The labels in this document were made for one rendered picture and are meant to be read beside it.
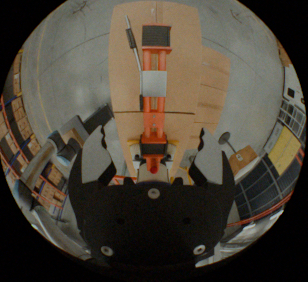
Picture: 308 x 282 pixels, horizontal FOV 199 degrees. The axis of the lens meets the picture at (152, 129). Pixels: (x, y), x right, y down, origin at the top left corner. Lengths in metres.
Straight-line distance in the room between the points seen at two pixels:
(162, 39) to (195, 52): 0.22
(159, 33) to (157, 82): 0.14
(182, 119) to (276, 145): 7.15
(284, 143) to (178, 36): 7.19
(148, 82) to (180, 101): 0.21
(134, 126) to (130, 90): 0.18
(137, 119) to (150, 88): 0.22
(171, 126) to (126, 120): 0.22
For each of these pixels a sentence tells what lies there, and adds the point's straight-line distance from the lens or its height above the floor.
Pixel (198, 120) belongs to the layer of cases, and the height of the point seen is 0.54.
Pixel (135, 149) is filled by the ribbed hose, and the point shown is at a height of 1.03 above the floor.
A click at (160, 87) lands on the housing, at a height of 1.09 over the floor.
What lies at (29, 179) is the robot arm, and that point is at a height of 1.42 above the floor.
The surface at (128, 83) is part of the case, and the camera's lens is 0.39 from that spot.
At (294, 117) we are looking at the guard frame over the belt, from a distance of 7.23.
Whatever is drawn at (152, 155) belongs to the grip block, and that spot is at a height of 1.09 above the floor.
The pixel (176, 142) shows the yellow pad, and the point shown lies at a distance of 0.49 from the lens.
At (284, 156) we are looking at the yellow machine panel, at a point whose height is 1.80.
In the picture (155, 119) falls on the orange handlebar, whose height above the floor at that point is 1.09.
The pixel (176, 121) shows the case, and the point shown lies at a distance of 0.44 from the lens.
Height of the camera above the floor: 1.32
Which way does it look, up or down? 58 degrees down
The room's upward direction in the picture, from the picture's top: 180 degrees counter-clockwise
